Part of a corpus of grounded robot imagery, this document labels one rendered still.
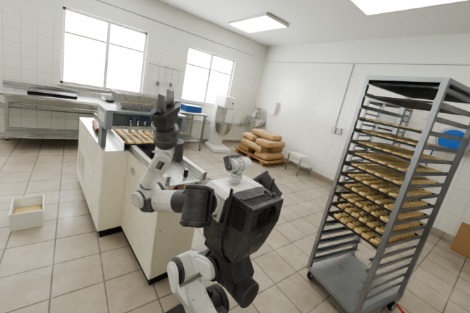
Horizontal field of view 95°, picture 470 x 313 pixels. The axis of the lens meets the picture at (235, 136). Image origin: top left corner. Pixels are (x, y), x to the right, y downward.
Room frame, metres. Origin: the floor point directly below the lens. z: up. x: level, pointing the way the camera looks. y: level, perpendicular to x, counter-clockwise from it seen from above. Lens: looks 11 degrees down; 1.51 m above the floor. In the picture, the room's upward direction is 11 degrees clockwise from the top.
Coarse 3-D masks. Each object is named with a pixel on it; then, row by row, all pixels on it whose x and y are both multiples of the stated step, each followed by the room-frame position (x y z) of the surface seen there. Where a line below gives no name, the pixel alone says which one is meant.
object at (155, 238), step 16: (128, 160) 1.76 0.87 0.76; (128, 176) 1.73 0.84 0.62; (176, 176) 1.46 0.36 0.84; (192, 176) 1.51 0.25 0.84; (128, 192) 1.70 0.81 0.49; (128, 208) 1.67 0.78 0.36; (128, 224) 1.64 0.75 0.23; (144, 224) 1.42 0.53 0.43; (160, 224) 1.31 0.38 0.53; (176, 224) 1.40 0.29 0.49; (128, 240) 1.62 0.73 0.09; (144, 240) 1.39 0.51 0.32; (160, 240) 1.33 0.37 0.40; (176, 240) 1.42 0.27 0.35; (144, 256) 1.37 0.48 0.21; (160, 256) 1.34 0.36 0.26; (144, 272) 1.41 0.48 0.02; (160, 272) 1.35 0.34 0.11
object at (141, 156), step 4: (124, 144) 1.89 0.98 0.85; (128, 148) 1.82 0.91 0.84; (132, 148) 1.74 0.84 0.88; (136, 148) 1.71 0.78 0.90; (132, 152) 1.74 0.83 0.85; (136, 152) 1.67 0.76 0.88; (140, 152) 1.63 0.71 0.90; (136, 156) 1.66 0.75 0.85; (140, 156) 1.61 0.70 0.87; (144, 156) 1.56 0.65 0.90; (140, 160) 1.60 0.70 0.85; (144, 160) 1.54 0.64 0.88; (148, 160) 1.50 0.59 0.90; (144, 164) 1.54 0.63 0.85; (148, 164) 1.48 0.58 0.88; (160, 176) 1.33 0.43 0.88; (164, 176) 1.29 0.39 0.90; (168, 176) 1.30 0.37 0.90; (160, 180) 1.33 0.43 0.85; (164, 180) 1.29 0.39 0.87; (168, 180) 1.29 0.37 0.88; (164, 184) 1.28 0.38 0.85; (168, 184) 1.29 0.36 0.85
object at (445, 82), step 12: (444, 84) 1.28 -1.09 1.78; (444, 96) 1.28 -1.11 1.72; (432, 108) 1.29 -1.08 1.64; (432, 120) 1.27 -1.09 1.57; (420, 144) 1.28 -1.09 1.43; (420, 156) 1.28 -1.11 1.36; (408, 168) 1.29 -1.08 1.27; (408, 180) 1.27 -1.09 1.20; (396, 204) 1.29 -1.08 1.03; (396, 216) 1.27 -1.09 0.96; (384, 240) 1.28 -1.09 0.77; (372, 264) 1.29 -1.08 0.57; (372, 276) 1.27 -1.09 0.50; (360, 300) 1.28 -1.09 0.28; (360, 312) 1.28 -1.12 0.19
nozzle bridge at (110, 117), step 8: (104, 104) 1.88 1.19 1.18; (104, 112) 1.69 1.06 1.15; (112, 112) 1.68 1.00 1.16; (120, 112) 1.72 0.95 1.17; (128, 112) 1.76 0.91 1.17; (136, 112) 1.81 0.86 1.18; (144, 112) 1.87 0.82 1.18; (104, 120) 1.68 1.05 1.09; (112, 120) 1.68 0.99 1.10; (120, 120) 1.80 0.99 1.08; (128, 120) 1.84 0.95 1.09; (136, 120) 1.89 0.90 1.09; (184, 120) 2.13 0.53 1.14; (104, 128) 1.66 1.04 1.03; (112, 128) 1.72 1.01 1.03; (120, 128) 1.76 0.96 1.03; (128, 128) 1.80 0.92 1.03; (136, 128) 1.85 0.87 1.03; (144, 128) 1.90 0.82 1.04; (152, 128) 1.95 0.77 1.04; (184, 128) 2.14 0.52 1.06; (104, 136) 1.74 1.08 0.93; (104, 144) 1.74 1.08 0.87
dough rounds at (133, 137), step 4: (116, 132) 2.04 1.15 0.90; (120, 132) 2.00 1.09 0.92; (124, 132) 2.06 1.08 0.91; (128, 132) 2.06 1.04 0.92; (132, 132) 2.10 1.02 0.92; (140, 132) 2.15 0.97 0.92; (148, 132) 2.27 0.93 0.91; (152, 132) 2.25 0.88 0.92; (120, 136) 1.93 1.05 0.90; (124, 136) 1.90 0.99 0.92; (128, 136) 1.97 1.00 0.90; (132, 136) 1.94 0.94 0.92; (136, 136) 1.98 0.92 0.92; (140, 136) 1.99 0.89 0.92; (144, 136) 2.02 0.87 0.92; (148, 136) 2.10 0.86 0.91; (152, 136) 2.08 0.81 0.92; (124, 140) 1.84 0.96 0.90; (128, 140) 1.81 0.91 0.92; (132, 140) 1.88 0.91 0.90; (136, 140) 1.84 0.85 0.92; (140, 140) 1.90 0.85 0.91; (144, 140) 1.89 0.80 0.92; (148, 140) 1.94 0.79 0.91; (152, 140) 1.94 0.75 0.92
